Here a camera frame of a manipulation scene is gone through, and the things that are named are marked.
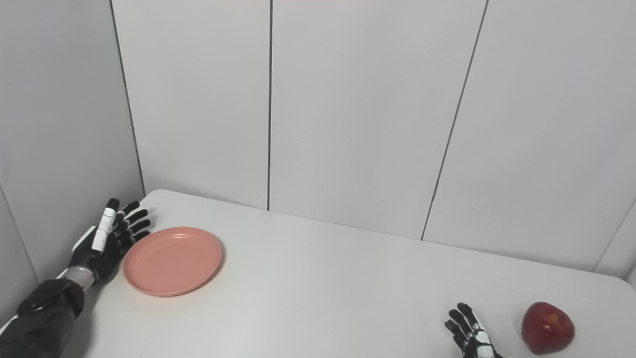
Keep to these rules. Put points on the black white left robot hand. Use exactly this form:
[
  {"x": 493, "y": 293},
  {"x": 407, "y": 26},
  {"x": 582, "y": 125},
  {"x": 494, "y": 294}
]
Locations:
[{"x": 102, "y": 251}]

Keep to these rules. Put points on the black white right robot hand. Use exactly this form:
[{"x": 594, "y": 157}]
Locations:
[{"x": 472, "y": 338}]

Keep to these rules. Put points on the pink round plastic plate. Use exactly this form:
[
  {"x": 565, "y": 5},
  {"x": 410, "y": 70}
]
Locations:
[{"x": 172, "y": 261}]

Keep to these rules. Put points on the red apple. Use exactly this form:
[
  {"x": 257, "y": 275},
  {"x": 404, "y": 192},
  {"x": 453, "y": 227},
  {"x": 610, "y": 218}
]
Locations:
[{"x": 547, "y": 328}]

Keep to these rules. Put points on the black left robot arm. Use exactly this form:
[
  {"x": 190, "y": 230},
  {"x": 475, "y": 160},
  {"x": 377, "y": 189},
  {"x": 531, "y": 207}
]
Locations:
[{"x": 44, "y": 318}]

